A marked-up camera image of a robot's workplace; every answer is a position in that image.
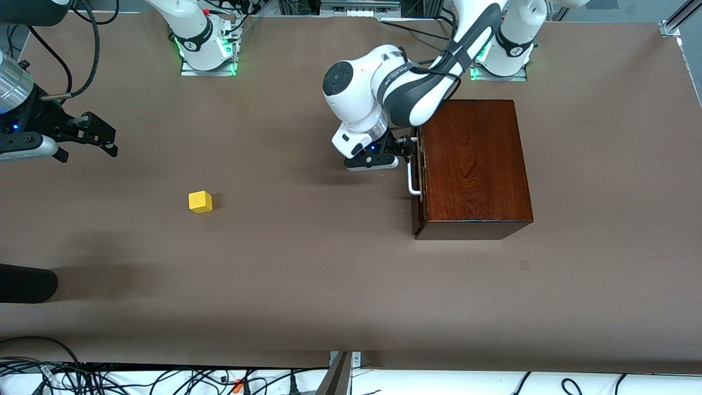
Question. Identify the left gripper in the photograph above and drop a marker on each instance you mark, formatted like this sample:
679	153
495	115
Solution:
394	144

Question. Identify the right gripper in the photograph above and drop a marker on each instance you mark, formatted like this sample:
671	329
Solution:
43	119

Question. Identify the yellow cube block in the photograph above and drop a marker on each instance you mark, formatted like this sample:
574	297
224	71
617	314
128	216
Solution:
200	202

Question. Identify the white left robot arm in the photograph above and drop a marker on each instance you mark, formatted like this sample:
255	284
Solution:
362	82

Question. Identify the dark brown wooden cabinet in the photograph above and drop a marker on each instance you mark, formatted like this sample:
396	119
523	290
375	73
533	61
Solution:
474	164

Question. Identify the black cylinder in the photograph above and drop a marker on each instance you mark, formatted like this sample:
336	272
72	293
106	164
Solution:
27	282

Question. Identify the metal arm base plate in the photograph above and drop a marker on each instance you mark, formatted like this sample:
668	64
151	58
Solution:
482	78
219	70

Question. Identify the silver bracket plate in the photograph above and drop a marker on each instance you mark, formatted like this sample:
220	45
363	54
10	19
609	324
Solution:
356	359

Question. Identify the grey metal post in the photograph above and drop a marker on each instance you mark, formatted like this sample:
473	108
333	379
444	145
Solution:
335	378

